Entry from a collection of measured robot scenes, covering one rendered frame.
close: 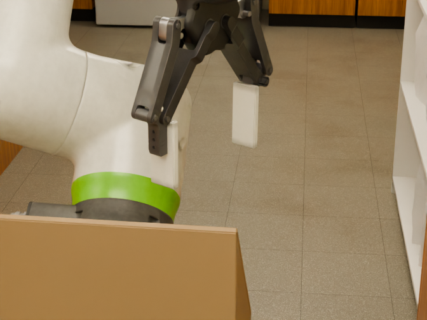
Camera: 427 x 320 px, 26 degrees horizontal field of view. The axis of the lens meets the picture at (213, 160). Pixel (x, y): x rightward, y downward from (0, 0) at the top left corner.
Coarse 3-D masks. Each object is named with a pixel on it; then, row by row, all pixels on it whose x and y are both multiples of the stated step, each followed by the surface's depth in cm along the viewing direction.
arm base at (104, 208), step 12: (36, 204) 106; (48, 204) 106; (60, 204) 106; (84, 204) 104; (96, 204) 103; (108, 204) 103; (120, 204) 103; (132, 204) 103; (144, 204) 104; (48, 216) 105; (60, 216) 105; (72, 216) 105; (84, 216) 103; (96, 216) 102; (108, 216) 102; (120, 216) 102; (132, 216) 102; (144, 216) 103; (156, 216) 104; (168, 216) 106
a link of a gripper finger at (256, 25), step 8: (248, 0) 93; (256, 0) 94; (248, 8) 94; (256, 8) 94; (256, 16) 95; (240, 24) 96; (248, 24) 95; (256, 24) 95; (248, 32) 96; (256, 32) 95; (248, 40) 97; (256, 40) 96; (264, 40) 97; (248, 48) 98; (256, 48) 97; (264, 48) 97; (256, 56) 98; (264, 56) 98; (264, 64) 98; (264, 72) 99
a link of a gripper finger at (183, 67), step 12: (216, 24) 88; (204, 36) 88; (180, 48) 88; (204, 48) 88; (180, 60) 88; (192, 60) 88; (180, 72) 87; (192, 72) 88; (168, 84) 87; (180, 84) 87; (168, 96) 87; (180, 96) 88; (168, 108) 86; (168, 120) 87
